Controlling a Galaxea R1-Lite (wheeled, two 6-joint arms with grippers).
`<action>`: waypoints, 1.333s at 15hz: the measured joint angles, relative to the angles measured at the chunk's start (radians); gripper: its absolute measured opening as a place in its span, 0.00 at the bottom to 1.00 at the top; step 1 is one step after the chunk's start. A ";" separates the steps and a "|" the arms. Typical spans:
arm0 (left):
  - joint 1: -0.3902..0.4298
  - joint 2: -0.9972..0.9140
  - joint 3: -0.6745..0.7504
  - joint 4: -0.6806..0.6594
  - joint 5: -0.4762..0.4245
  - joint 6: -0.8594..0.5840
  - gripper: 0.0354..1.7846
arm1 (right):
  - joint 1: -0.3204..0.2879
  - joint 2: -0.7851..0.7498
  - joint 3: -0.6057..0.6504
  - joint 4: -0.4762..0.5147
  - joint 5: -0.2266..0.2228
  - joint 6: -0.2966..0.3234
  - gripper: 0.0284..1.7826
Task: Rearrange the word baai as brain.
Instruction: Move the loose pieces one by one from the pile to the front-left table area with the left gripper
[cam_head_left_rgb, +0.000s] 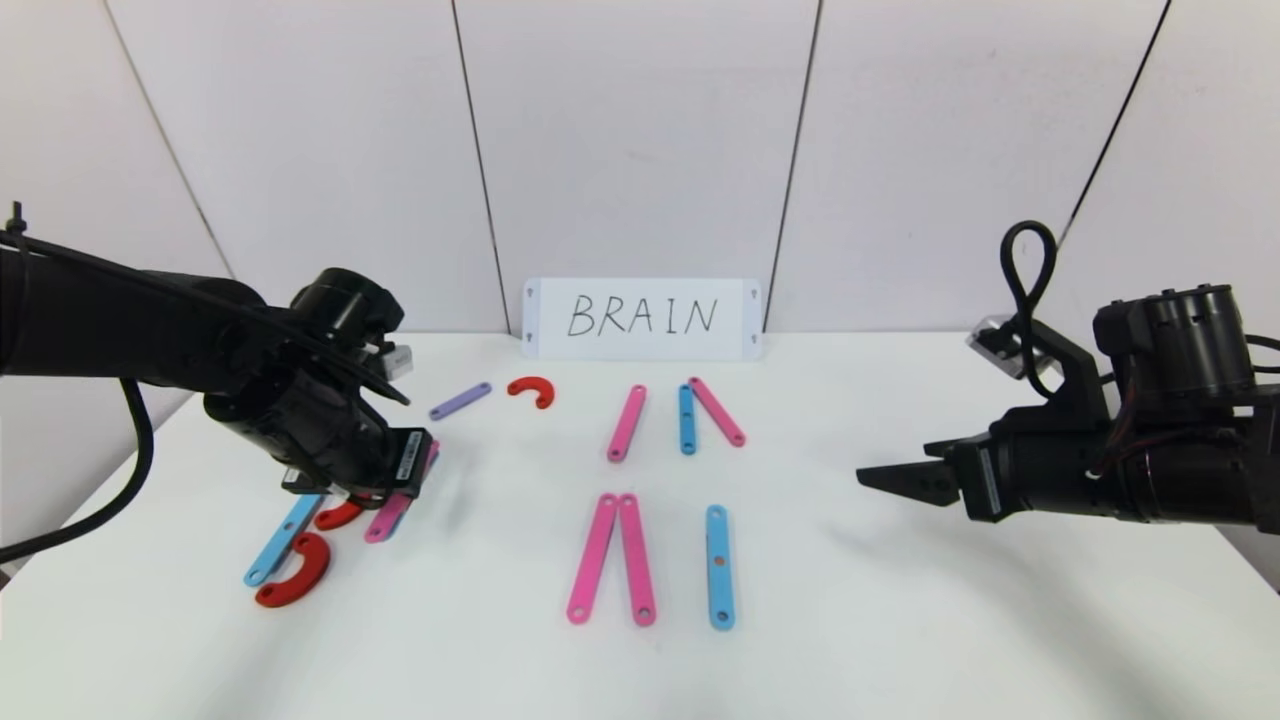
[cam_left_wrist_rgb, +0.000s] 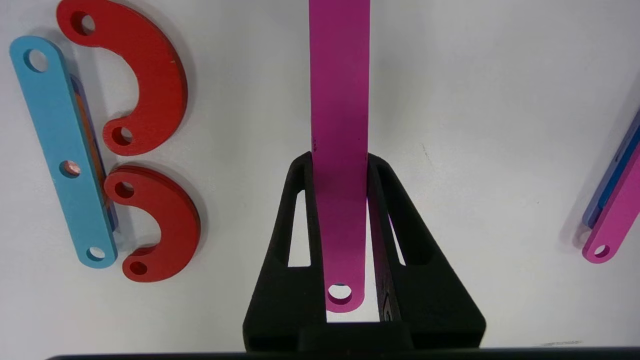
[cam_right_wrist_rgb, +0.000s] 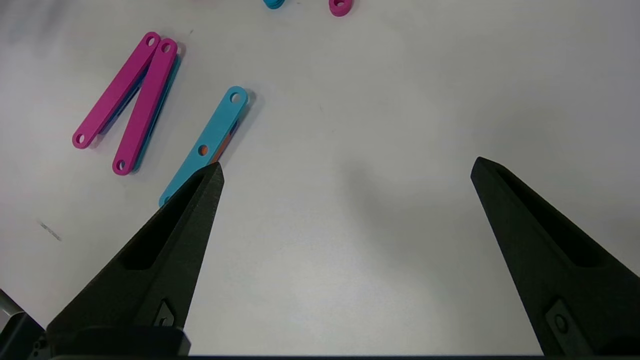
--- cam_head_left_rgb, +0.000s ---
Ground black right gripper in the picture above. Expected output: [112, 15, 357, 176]
[855, 407, 1123, 523]

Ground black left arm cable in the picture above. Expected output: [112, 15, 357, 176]
[0, 203, 411, 563]

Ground white BRAIN sign card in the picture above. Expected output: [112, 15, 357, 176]
[522, 278, 764, 362]

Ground short purple flat bar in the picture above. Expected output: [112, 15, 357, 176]
[430, 382, 494, 422]

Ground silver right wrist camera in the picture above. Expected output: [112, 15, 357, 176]
[965, 312, 1036, 379]

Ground black right camera bracket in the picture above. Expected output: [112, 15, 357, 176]
[1010, 318, 1111, 416]

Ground black looped right arm cable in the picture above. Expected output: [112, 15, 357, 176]
[1000, 221, 1059, 399]

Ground pink bar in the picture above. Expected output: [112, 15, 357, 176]
[688, 377, 747, 449]
[606, 385, 649, 464]
[363, 440, 441, 545]
[617, 493, 658, 628]
[566, 493, 620, 626]

